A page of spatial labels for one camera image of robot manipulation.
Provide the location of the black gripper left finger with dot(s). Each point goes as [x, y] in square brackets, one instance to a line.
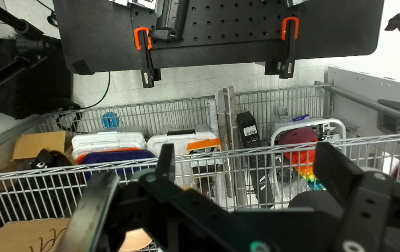
[102, 211]

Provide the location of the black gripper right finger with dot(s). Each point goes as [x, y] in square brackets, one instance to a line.
[372, 211]

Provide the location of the white plastic storage container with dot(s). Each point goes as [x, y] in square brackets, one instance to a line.
[106, 139]
[172, 139]

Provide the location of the dark red toy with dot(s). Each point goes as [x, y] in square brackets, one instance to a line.
[298, 138]

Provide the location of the dark blue plate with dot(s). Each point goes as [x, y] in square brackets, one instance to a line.
[116, 156]

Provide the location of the brown cardboard box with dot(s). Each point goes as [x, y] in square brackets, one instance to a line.
[26, 236]

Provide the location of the small open cardboard box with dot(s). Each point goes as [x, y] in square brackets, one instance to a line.
[36, 142]

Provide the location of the white grey cabinet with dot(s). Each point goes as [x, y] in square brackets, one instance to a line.
[372, 93]

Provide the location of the orange edged package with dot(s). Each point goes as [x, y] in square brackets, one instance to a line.
[202, 145]

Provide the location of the orange black bar clamp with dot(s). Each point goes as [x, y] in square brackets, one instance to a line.
[144, 51]
[289, 44]

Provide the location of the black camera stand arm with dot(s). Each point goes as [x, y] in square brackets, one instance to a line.
[4, 29]

